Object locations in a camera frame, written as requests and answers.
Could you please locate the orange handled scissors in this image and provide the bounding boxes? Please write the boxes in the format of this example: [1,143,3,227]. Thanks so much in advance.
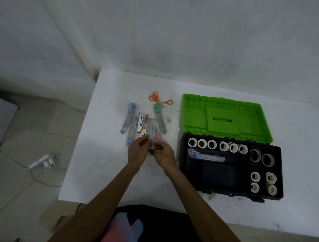
[149,91,173,108]

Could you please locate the dark tape roll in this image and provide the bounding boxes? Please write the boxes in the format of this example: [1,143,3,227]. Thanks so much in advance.
[250,149,262,163]

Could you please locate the person's right hand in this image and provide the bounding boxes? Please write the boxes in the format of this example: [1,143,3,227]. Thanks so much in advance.
[149,141,178,176]

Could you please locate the pink stapler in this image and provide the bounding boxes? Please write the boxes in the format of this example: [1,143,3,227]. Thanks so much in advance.
[137,112,149,134]

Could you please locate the white plug adapter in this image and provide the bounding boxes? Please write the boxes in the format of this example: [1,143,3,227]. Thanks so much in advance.
[44,156,58,169]

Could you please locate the person's right forearm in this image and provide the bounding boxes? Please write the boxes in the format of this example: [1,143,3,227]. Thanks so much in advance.
[164,166,241,242]

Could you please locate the black toolbox tray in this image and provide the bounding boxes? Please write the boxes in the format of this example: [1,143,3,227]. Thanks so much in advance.
[180,134,283,200]

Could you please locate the person's left hand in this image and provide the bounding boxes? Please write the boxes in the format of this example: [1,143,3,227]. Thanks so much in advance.
[127,135,152,173]

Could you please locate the green utility knife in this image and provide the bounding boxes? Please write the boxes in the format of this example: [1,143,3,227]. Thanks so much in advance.
[153,103,167,135]

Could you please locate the white power strip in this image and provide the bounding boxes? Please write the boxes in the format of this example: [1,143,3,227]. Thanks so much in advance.
[28,154,52,170]

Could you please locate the grey cabinet panel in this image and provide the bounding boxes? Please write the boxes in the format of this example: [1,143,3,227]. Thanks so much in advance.
[0,98,20,145]

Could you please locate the person's black clothing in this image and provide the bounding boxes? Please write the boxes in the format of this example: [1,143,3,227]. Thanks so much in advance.
[101,205,200,242]

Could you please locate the white power cable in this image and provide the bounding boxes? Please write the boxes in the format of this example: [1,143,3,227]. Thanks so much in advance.
[0,149,68,189]

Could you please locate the person's left forearm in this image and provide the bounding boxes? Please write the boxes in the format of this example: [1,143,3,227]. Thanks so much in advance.
[49,164,140,242]

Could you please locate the black tape roll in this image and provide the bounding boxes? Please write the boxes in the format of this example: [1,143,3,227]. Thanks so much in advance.
[262,153,275,168]

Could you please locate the brown cardboard piece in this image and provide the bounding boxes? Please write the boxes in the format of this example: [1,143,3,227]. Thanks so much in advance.
[40,200,83,230]

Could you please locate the black toolbox with green lid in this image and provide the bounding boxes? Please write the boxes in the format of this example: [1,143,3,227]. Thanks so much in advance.
[178,93,284,203]

